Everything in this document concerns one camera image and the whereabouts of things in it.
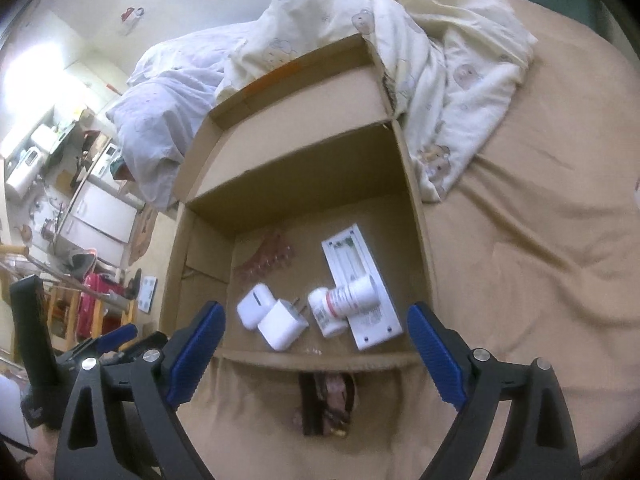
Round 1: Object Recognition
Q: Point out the white cabinet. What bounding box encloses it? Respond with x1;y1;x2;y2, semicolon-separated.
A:
60;180;141;261

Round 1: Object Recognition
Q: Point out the white remote control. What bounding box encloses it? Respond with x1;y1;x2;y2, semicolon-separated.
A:
321;223;404;352

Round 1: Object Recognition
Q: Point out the white earbuds case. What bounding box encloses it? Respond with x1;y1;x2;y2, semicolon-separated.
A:
236;283;276;331

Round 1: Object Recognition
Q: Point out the brown patterned rug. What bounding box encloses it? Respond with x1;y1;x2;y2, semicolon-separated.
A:
129;205;157;266

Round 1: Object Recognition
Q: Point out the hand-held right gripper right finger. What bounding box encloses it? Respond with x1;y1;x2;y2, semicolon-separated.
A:
406;302;583;480

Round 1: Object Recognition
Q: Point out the clear bag of pink items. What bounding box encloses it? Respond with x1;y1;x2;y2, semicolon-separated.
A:
231;230;296;283

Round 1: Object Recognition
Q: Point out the black pink packet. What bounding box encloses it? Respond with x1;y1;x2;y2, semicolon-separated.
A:
298;371;357;437

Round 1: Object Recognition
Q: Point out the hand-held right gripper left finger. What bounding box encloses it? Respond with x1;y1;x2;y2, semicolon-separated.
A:
52;301;227;480

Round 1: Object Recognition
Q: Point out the cream printed blanket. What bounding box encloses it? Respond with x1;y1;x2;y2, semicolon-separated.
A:
215;0;538;204

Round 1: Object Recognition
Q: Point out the white washing machine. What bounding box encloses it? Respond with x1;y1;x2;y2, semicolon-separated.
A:
90;142;121;181

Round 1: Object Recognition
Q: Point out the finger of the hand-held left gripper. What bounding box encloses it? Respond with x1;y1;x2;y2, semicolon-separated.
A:
100;332;168;367
65;323;138;361

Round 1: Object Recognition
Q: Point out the cardboard box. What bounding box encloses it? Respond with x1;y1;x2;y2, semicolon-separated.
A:
159;34;441;373

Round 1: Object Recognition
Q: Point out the red bag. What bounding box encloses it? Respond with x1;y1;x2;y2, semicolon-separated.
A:
80;272;126;331

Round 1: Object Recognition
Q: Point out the white charger adapter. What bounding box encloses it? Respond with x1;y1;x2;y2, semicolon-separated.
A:
257;296;310;352

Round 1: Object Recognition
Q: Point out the white kitchen appliance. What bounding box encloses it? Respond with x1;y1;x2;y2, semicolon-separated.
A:
5;145;43;198

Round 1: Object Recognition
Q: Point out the blue label pill bottle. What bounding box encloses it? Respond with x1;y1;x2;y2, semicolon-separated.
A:
307;287;348;339

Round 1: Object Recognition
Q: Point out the lavender white duvet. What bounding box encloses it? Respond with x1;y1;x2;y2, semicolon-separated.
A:
106;22;261;211

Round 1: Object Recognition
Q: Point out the white bathroom scale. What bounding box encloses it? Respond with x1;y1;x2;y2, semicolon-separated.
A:
137;275;160;315

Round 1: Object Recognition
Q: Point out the yellow wooden chair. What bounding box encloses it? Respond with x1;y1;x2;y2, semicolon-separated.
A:
0;242;136;356

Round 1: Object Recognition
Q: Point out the red label pill bottle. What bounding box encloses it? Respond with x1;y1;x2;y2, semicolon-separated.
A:
327;275;378;317

